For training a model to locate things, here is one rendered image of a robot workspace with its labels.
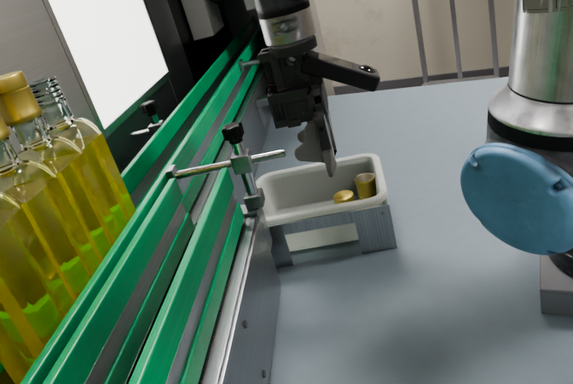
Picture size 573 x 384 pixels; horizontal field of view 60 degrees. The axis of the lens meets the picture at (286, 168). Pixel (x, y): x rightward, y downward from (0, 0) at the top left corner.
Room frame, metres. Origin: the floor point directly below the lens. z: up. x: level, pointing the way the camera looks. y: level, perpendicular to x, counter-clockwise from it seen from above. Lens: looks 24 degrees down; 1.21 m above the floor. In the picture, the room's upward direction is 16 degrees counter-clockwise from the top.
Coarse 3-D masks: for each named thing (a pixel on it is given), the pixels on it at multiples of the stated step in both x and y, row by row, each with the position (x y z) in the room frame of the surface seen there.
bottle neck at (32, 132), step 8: (32, 120) 0.48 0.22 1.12; (40, 120) 0.49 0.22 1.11; (16, 128) 0.48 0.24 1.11; (24, 128) 0.48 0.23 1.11; (32, 128) 0.48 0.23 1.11; (40, 128) 0.48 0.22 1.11; (16, 136) 0.48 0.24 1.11; (24, 136) 0.48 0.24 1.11; (32, 136) 0.48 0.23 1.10; (40, 136) 0.48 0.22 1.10; (48, 136) 0.49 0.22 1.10; (24, 144) 0.48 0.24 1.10; (32, 144) 0.48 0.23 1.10
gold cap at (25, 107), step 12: (0, 84) 0.47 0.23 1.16; (12, 84) 0.48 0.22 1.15; (24, 84) 0.49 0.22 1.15; (0, 96) 0.47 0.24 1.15; (12, 96) 0.47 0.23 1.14; (24, 96) 0.48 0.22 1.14; (0, 108) 0.48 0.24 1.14; (12, 108) 0.47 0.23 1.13; (24, 108) 0.48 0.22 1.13; (36, 108) 0.49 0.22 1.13; (12, 120) 0.47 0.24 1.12; (24, 120) 0.47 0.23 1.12
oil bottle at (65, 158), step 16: (48, 144) 0.48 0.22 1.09; (64, 144) 0.49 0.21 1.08; (48, 160) 0.46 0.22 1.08; (64, 160) 0.47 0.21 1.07; (80, 160) 0.50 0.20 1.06; (64, 176) 0.46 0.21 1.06; (80, 176) 0.49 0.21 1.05; (80, 192) 0.47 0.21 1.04; (96, 192) 0.50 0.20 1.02; (80, 208) 0.46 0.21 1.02; (96, 208) 0.49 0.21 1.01; (96, 224) 0.48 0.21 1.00; (112, 224) 0.50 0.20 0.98; (96, 240) 0.46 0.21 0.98; (112, 240) 0.49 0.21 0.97
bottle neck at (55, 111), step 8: (40, 80) 0.56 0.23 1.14; (48, 80) 0.54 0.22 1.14; (32, 88) 0.54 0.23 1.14; (40, 88) 0.54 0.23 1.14; (48, 88) 0.54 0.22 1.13; (56, 88) 0.54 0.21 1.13; (40, 96) 0.53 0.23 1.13; (48, 96) 0.54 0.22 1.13; (56, 96) 0.54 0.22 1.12; (40, 104) 0.54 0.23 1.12; (48, 104) 0.53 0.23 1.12; (56, 104) 0.54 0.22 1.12; (64, 104) 0.54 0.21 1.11; (48, 112) 0.53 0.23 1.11; (56, 112) 0.54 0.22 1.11; (64, 112) 0.54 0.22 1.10; (48, 120) 0.54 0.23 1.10; (56, 120) 0.54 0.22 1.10; (64, 120) 0.54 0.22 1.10
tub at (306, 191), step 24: (288, 168) 0.83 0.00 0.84; (312, 168) 0.81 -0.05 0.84; (336, 168) 0.80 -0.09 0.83; (360, 168) 0.79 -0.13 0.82; (264, 192) 0.80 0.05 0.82; (288, 192) 0.82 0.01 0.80; (312, 192) 0.81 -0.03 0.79; (336, 192) 0.80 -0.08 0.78; (384, 192) 0.65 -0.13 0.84; (288, 216) 0.66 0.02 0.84; (312, 216) 0.65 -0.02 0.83
